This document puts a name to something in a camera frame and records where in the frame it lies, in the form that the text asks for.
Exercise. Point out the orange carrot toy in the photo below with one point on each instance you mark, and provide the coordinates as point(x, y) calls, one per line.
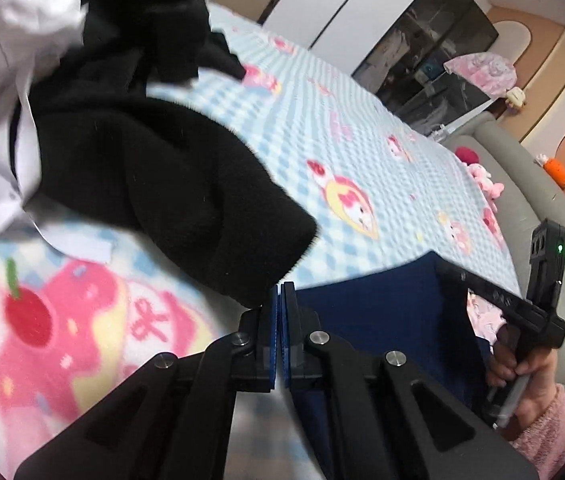
point(554, 168)

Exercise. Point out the blue checkered cartoon blanket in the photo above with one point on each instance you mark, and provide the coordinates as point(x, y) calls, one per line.
point(84, 303)

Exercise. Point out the pink plush toy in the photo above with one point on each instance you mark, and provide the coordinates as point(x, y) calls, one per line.
point(482, 177)

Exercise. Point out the white wardrobe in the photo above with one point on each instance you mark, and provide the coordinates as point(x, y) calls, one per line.
point(341, 32)

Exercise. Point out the dark glass cabinet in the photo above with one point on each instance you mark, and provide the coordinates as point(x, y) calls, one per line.
point(406, 72)

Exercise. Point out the navy blue sweater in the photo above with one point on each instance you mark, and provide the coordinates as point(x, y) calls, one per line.
point(414, 310)

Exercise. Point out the black fleece garment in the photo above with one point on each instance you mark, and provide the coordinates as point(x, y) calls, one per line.
point(191, 185)

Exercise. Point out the white garment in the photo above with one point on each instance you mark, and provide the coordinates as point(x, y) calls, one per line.
point(34, 35)

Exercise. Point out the pink patterned cloth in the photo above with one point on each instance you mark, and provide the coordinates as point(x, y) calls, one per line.
point(487, 71)

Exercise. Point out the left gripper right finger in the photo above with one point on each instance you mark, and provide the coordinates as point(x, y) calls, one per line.
point(380, 417)

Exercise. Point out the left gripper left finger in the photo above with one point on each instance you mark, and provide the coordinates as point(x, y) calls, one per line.
point(172, 418)

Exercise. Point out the small cream figurine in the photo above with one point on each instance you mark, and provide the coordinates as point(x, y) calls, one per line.
point(515, 99)

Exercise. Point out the grey padded bed frame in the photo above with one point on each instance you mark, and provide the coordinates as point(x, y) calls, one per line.
point(530, 195)

